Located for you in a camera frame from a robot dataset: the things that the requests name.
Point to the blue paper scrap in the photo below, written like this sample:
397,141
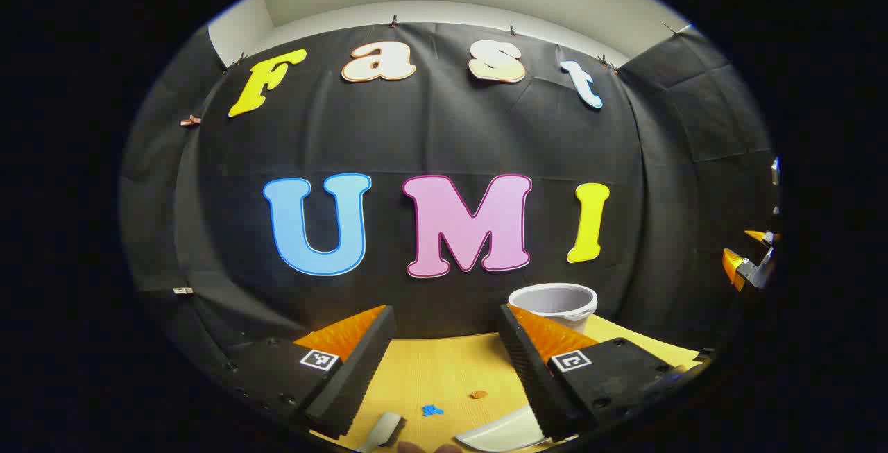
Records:
431,410

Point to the wooden desktop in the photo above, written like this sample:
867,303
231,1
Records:
444,370

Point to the small white broom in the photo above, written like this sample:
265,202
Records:
383,429

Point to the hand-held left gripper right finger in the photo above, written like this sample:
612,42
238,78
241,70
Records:
538,383

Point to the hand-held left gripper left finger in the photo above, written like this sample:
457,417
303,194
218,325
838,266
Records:
354,383

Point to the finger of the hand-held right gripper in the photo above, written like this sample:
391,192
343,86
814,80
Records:
732,269
756,235

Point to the grey white dustpan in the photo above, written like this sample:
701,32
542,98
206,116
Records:
503,432

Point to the small copper clip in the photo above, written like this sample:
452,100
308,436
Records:
189,121

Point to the white ribbed garbage bin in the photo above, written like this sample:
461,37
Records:
555,298

